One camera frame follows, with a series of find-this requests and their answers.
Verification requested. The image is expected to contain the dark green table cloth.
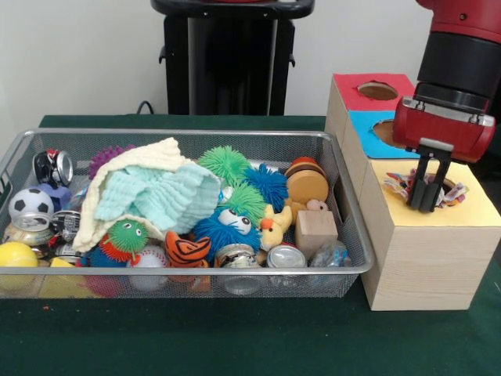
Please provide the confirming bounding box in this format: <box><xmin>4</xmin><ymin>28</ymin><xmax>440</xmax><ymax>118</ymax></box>
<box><xmin>0</xmin><ymin>114</ymin><xmax>501</xmax><ymax>376</ymax></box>

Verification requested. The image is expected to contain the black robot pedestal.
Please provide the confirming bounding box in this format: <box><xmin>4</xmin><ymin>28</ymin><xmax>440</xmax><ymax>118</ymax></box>
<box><xmin>150</xmin><ymin>0</ymin><xmax>316</xmax><ymax>117</ymax></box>

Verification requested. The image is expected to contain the confetti print cloth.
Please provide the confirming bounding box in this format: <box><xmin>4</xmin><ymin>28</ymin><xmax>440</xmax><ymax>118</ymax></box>
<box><xmin>384</xmin><ymin>168</ymin><xmax>470</xmax><ymax>208</ymax></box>

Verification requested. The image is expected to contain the blue spiky ball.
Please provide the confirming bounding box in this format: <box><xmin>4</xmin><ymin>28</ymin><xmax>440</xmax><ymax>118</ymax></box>
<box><xmin>243</xmin><ymin>163</ymin><xmax>290</xmax><ymax>213</ymax></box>

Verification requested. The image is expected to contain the black and white soccer ball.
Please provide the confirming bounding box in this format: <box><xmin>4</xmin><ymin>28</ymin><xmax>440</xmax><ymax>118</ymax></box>
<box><xmin>8</xmin><ymin>188</ymin><xmax>55</xmax><ymax>222</ymax></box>

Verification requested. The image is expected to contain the cream muslin cloth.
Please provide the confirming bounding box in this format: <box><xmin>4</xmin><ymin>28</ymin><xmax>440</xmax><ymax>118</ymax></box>
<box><xmin>73</xmin><ymin>136</ymin><xmax>189</xmax><ymax>254</ymax></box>

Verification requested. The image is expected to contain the yellow tennis ball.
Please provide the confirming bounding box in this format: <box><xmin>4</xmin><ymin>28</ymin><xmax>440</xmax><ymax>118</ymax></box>
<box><xmin>0</xmin><ymin>241</ymin><xmax>40</xmax><ymax>268</ymax></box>

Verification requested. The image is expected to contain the wooden box with three holes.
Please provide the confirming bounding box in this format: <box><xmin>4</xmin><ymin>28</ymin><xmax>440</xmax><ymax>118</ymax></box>
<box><xmin>325</xmin><ymin>73</ymin><xmax>501</xmax><ymax>313</ymax></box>

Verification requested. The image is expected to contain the green spiky ball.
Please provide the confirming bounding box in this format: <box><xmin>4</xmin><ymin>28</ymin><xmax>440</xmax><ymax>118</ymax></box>
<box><xmin>196</xmin><ymin>145</ymin><xmax>251</xmax><ymax>186</ymax></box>

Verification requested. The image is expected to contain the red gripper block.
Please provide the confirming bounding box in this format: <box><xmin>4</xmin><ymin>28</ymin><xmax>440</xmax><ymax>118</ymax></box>
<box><xmin>392</xmin><ymin>97</ymin><xmax>496</xmax><ymax>213</ymax></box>

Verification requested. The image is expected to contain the orange tiger striped toy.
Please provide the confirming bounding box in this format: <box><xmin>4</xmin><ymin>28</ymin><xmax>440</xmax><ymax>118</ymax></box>
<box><xmin>164</xmin><ymin>230</ymin><xmax>212</xmax><ymax>268</ymax></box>

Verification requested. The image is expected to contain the toy burger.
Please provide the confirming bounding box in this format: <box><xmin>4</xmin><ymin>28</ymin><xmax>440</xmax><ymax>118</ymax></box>
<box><xmin>284</xmin><ymin>156</ymin><xmax>330</xmax><ymax>205</ymax></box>

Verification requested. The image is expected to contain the yellow plush duck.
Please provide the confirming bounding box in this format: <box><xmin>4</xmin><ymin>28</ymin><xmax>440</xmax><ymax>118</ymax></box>
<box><xmin>258</xmin><ymin>203</ymin><xmax>294</xmax><ymax>251</ymax></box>

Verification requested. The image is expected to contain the blue furry monster toy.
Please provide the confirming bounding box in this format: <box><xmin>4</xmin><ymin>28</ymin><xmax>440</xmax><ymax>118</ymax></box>
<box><xmin>193</xmin><ymin>207</ymin><xmax>262</xmax><ymax>267</ymax></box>

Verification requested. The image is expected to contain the plain wooden cube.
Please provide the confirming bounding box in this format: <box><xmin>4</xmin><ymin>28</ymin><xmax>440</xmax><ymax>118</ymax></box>
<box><xmin>294</xmin><ymin>210</ymin><xmax>339</xmax><ymax>260</ymax></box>

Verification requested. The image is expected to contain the green spiky monster toy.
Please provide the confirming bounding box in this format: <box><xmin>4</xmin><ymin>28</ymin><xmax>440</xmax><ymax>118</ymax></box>
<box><xmin>82</xmin><ymin>218</ymin><xmax>150</xmax><ymax>268</ymax></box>

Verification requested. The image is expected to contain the light blue muslin cloth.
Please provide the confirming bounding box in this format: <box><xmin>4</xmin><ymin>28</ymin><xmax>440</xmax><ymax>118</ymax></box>
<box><xmin>93</xmin><ymin>162</ymin><xmax>222</xmax><ymax>234</ymax></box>

